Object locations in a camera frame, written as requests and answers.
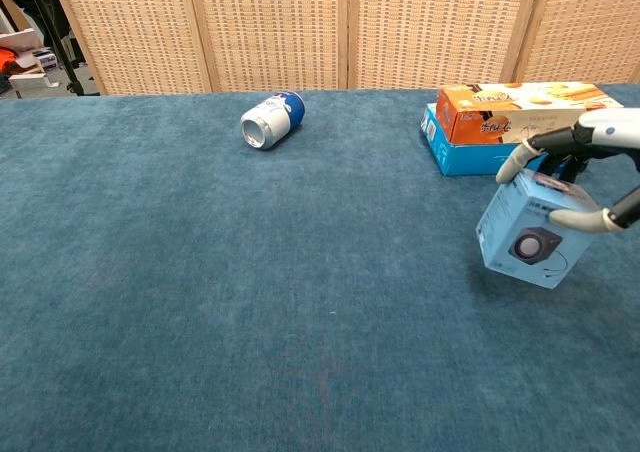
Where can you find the orange snack box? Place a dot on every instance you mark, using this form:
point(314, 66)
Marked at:
point(490, 112)

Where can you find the blue white drink can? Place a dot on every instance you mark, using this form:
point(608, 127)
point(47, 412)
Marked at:
point(272, 119)

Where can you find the light blue speaker box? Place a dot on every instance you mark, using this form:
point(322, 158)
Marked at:
point(520, 222)

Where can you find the blue table cloth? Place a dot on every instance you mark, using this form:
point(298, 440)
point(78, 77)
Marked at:
point(250, 297)

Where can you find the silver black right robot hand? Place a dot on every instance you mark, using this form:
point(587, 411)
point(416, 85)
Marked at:
point(607, 132)

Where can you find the flat blue carton box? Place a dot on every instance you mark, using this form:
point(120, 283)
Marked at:
point(450, 154)

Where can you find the woven wooden folding screen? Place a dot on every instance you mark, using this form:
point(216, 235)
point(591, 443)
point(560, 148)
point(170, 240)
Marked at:
point(270, 32)

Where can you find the black tripod stand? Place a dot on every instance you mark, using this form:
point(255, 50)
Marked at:
point(62, 52)

